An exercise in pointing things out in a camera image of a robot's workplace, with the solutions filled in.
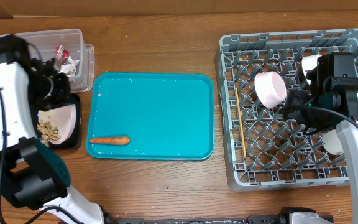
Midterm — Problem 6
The aluminium foil ball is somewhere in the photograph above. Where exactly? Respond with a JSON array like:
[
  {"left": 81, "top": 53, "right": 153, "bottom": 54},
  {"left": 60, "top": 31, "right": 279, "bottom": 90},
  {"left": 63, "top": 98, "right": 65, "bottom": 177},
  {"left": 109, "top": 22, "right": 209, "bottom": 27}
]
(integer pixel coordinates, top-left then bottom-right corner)
[{"left": 59, "top": 58, "right": 80, "bottom": 77}]

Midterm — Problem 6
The white round plate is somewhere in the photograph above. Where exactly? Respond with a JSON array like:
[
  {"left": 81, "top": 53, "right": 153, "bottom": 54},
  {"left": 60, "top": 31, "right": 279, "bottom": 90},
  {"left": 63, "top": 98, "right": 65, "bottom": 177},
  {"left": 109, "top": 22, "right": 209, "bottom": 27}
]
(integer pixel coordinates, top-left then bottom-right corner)
[{"left": 37, "top": 103, "right": 77, "bottom": 146}]

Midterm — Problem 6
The white paper cup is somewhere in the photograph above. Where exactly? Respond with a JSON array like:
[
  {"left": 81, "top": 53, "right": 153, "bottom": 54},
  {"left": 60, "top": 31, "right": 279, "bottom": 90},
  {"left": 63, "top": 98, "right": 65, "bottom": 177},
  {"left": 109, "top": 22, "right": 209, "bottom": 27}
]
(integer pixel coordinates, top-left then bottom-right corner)
[{"left": 322, "top": 129, "right": 344, "bottom": 155}]

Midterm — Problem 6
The red snack wrapper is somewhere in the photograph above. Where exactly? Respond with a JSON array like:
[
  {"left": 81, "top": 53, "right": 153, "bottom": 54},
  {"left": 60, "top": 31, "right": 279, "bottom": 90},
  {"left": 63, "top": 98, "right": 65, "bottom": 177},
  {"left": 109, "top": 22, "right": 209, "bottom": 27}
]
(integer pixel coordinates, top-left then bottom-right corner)
[{"left": 55, "top": 45, "right": 70, "bottom": 63}]

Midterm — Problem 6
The pink bowl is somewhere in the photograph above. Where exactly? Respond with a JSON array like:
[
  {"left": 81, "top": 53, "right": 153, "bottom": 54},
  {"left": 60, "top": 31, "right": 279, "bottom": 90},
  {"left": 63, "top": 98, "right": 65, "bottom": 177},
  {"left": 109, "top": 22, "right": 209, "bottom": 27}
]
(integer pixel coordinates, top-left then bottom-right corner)
[{"left": 254, "top": 72, "right": 287, "bottom": 109}]

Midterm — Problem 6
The white bowl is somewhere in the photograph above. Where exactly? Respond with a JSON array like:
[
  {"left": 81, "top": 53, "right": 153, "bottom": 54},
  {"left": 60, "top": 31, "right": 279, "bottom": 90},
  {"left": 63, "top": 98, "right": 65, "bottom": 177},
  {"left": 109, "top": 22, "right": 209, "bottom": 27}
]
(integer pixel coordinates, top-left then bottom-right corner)
[{"left": 301, "top": 54, "right": 321, "bottom": 85}]

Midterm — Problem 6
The wooden chopstick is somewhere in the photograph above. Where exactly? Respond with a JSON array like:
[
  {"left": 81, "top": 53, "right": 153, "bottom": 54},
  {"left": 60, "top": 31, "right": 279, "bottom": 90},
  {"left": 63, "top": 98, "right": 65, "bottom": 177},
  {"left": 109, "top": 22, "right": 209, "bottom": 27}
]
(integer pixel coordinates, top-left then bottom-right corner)
[{"left": 234, "top": 87, "right": 247, "bottom": 159}]

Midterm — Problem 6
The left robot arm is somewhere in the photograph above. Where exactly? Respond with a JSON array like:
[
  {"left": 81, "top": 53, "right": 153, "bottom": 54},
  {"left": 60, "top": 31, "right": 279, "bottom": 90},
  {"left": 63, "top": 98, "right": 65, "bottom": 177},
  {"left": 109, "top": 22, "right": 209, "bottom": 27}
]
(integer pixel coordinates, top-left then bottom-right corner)
[{"left": 0, "top": 34, "right": 111, "bottom": 223}]

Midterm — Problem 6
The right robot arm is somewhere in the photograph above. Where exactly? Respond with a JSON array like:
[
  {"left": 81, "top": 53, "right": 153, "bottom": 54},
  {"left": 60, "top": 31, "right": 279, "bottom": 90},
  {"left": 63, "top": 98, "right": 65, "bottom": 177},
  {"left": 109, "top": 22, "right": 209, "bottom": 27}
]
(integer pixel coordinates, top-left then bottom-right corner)
[{"left": 279, "top": 52, "right": 358, "bottom": 223}]

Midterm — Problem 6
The grey dishwasher rack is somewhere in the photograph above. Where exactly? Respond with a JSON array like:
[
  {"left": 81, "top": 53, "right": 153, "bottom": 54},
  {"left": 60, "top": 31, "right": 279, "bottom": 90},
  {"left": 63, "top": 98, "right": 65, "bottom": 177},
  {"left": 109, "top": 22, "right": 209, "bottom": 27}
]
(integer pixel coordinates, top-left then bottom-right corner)
[{"left": 216, "top": 29, "right": 358, "bottom": 191}]

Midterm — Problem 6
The pile of rice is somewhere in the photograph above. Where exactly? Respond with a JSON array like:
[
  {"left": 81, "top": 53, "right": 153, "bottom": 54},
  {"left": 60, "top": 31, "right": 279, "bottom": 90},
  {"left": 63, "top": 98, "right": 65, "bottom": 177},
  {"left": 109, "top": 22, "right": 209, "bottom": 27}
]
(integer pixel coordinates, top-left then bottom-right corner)
[{"left": 37, "top": 108, "right": 60, "bottom": 126}]

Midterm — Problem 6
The pile of peanut shells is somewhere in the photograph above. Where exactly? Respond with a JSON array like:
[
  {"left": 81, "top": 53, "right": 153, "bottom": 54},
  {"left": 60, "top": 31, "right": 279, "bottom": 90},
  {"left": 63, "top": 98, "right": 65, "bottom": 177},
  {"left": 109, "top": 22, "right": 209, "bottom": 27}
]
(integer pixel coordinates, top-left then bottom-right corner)
[{"left": 37, "top": 120, "right": 61, "bottom": 147}]

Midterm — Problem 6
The clear plastic bin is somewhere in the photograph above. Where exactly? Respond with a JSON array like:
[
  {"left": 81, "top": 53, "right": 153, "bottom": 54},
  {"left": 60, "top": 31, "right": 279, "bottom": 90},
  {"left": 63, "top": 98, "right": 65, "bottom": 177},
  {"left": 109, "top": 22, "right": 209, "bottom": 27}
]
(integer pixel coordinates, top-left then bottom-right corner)
[{"left": 0, "top": 29, "right": 94, "bottom": 97}]

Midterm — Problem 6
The black tray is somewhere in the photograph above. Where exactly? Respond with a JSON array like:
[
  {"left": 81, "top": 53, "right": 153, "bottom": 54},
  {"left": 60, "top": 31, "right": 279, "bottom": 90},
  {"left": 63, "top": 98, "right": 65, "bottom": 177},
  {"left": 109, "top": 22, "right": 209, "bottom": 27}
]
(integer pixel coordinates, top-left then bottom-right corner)
[{"left": 33, "top": 93, "right": 81, "bottom": 149}]

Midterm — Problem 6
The orange carrot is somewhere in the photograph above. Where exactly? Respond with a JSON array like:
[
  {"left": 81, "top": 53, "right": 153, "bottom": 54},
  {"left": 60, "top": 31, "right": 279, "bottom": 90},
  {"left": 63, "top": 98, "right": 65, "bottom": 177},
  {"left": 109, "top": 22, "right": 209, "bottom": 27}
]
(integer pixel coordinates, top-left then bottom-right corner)
[{"left": 89, "top": 136, "right": 130, "bottom": 146}]

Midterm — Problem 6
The teal serving tray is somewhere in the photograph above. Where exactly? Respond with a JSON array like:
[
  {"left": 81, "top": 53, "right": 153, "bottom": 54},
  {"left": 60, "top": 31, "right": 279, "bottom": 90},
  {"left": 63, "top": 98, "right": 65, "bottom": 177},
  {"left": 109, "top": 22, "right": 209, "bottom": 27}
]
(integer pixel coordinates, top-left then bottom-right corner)
[{"left": 86, "top": 72, "right": 214, "bottom": 161}]

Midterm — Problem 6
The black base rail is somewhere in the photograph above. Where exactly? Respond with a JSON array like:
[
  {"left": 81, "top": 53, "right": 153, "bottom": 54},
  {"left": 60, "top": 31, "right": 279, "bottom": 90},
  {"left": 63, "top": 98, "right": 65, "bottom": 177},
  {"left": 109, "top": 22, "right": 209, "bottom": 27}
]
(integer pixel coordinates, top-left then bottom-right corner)
[{"left": 57, "top": 207, "right": 335, "bottom": 224}]

